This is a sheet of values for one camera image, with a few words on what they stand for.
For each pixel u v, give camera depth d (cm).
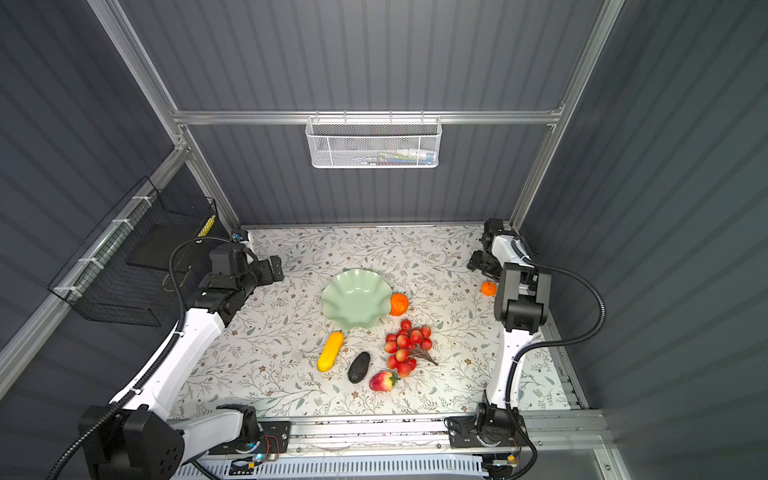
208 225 84
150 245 75
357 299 99
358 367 81
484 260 89
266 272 73
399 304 91
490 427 67
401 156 93
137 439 38
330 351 85
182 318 51
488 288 99
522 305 59
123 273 71
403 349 82
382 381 79
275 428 75
